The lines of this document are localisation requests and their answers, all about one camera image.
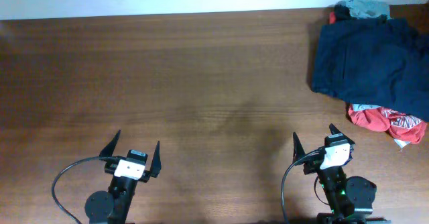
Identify red printed t-shirt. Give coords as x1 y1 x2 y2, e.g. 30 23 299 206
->
328 11 428 145

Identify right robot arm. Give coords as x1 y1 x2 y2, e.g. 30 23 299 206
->
287 124 391 224

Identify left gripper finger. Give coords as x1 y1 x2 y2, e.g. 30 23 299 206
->
99 130 121 157
149 141 162 178

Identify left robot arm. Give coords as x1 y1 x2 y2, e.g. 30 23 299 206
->
84 132 162 224

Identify grey t-shirt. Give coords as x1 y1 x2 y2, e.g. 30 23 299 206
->
336 0 391 19

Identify navy blue shorts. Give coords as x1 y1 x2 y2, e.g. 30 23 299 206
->
310 17 429 123

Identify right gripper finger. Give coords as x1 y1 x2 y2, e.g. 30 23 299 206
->
292 132 306 163
329 123 355 146

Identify black garment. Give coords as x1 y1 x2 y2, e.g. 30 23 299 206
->
334 4 353 21

